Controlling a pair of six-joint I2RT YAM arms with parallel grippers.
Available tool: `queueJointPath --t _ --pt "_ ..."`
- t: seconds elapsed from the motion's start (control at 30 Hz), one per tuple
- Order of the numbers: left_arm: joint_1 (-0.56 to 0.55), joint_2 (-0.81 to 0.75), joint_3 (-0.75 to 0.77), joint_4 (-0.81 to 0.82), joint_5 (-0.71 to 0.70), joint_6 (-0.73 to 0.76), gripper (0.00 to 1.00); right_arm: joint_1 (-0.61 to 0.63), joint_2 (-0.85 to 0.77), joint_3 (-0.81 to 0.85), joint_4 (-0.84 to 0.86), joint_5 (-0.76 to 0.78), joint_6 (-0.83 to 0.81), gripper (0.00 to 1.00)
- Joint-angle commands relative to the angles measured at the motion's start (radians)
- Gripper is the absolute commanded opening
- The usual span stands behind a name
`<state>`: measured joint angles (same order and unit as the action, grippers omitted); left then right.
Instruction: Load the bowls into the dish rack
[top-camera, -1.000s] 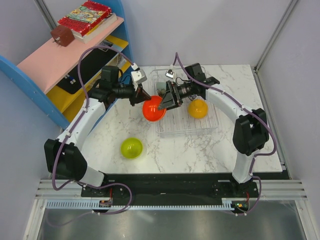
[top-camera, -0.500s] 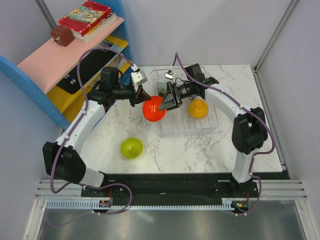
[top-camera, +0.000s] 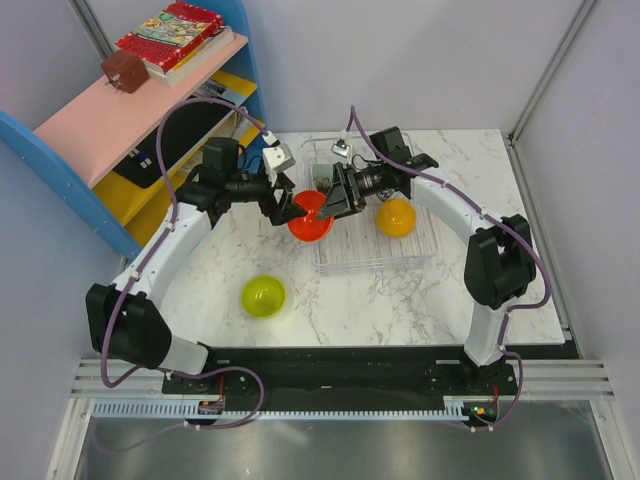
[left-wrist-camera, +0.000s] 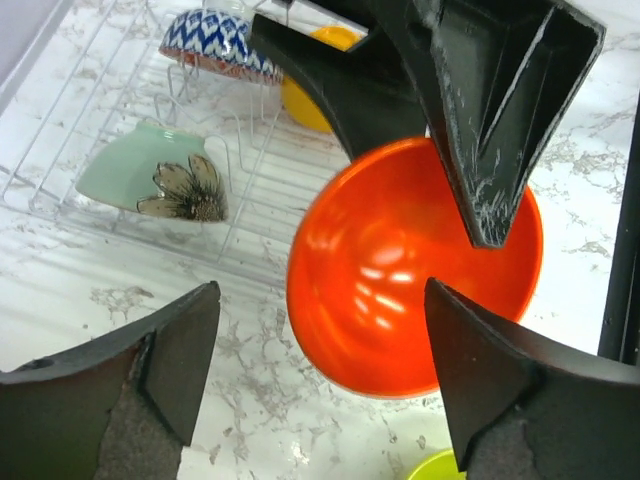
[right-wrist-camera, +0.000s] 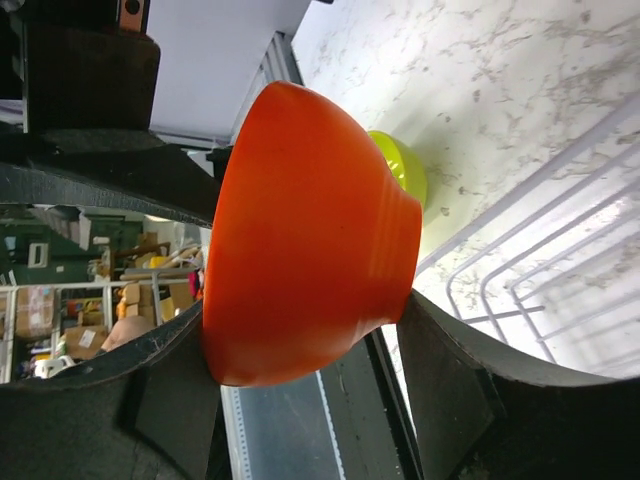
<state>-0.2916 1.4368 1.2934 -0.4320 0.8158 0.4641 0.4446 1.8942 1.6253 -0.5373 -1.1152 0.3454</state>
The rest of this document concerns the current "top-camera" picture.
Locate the lime green plastic bowl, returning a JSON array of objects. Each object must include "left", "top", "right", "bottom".
[{"left": 241, "top": 275, "right": 287, "bottom": 318}]

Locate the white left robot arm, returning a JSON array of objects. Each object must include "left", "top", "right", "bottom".
[{"left": 86, "top": 137, "right": 307, "bottom": 393}]

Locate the red patterned ceramic bowl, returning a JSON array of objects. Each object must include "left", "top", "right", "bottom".
[{"left": 376, "top": 189, "right": 395, "bottom": 202}]

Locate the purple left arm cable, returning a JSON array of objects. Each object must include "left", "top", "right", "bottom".
[{"left": 89, "top": 98, "right": 276, "bottom": 454}]

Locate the brown wooden cube box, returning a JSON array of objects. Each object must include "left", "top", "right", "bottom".
[{"left": 101, "top": 50, "right": 150, "bottom": 94}]

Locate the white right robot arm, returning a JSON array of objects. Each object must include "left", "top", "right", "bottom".
[{"left": 319, "top": 127, "right": 536, "bottom": 394}]

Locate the yellow-orange plastic bowl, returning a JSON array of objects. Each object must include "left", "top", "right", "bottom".
[{"left": 375, "top": 198, "right": 416, "bottom": 238}]

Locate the white slotted cable duct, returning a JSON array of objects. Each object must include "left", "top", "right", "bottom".
[{"left": 91, "top": 395, "right": 469, "bottom": 422}]

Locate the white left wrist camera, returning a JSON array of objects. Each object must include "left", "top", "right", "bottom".
[{"left": 262, "top": 144, "right": 295, "bottom": 186}]

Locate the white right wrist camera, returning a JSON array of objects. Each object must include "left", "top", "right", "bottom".
[{"left": 331, "top": 139, "right": 352, "bottom": 160}]

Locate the blue pink shelf unit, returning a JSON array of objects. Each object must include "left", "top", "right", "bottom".
[{"left": 1, "top": 1, "right": 265, "bottom": 259}]

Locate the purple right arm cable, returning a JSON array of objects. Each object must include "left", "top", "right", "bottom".
[{"left": 344, "top": 104, "right": 552, "bottom": 434}]

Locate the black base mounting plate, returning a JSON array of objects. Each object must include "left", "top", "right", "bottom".
[{"left": 162, "top": 346, "right": 516, "bottom": 410}]

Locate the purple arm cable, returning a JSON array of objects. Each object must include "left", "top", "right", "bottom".
[
  {"left": 344, "top": 104, "right": 552, "bottom": 434},
  {"left": 89, "top": 98, "right": 276, "bottom": 454}
]

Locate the green celadon ceramic bowl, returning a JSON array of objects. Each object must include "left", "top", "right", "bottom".
[{"left": 311, "top": 164, "right": 333, "bottom": 196}]

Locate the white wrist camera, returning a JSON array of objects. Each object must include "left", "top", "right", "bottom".
[
  {"left": 331, "top": 139, "right": 352, "bottom": 160},
  {"left": 262, "top": 144, "right": 295, "bottom": 186}
]

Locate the black clipboard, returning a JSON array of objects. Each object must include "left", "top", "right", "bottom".
[{"left": 114, "top": 102, "right": 232, "bottom": 188}]

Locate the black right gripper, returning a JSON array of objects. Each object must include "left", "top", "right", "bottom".
[{"left": 317, "top": 162, "right": 389, "bottom": 222}]

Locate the white thick book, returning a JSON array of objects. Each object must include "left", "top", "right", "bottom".
[{"left": 145, "top": 26, "right": 234, "bottom": 87}]

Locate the white wire dish rack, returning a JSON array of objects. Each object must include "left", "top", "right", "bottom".
[{"left": 301, "top": 133, "right": 438, "bottom": 275}]

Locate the red-orange plastic bowl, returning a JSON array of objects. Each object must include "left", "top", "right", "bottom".
[{"left": 287, "top": 190, "right": 334, "bottom": 243}]

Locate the red cover book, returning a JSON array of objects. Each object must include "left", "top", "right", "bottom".
[{"left": 116, "top": 1, "right": 224, "bottom": 74}]

